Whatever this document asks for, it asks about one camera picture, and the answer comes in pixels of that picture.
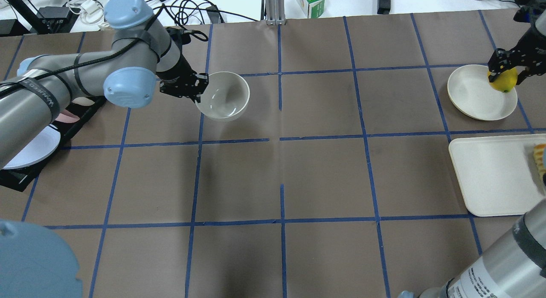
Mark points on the sliced bread loaf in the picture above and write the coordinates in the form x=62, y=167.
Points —
x=539, y=160

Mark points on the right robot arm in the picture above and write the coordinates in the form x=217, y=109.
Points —
x=514, y=265

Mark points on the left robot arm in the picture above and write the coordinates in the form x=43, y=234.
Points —
x=35, y=261

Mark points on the cream round plate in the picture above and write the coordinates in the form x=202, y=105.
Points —
x=470, y=92

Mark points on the black dish rack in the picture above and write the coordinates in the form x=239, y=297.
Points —
x=19, y=179

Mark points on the pink plate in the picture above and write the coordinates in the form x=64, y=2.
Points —
x=67, y=117

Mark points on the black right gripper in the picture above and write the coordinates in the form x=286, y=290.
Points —
x=523, y=49

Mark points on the cream plate in rack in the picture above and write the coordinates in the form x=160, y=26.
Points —
x=83, y=101

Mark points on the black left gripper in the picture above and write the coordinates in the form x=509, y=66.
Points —
x=178, y=74

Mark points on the cream bowl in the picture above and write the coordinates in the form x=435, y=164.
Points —
x=225, y=98

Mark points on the yellow lemon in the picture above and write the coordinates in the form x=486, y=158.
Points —
x=505, y=81

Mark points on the cream rectangular tray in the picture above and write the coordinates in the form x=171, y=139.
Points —
x=497, y=175

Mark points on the green white box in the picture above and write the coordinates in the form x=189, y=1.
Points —
x=312, y=8

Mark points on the lavender plate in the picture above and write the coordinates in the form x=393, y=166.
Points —
x=41, y=147

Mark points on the aluminium frame post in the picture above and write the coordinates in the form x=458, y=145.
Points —
x=273, y=12

